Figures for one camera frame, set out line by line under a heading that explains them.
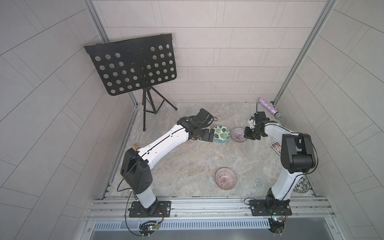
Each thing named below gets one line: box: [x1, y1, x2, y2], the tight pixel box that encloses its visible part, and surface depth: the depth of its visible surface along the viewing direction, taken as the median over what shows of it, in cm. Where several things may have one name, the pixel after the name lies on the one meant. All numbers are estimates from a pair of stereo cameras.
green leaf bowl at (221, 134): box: [213, 125, 231, 143], surface depth 98 cm
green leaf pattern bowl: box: [213, 137, 231, 143], surface depth 95 cm
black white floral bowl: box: [293, 175, 310, 194], surface depth 77 cm
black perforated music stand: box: [84, 33, 178, 132], surface depth 77 cm
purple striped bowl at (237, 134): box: [230, 127, 248, 143], surface depth 98 cm
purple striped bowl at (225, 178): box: [215, 167, 237, 191], surface depth 80 cm
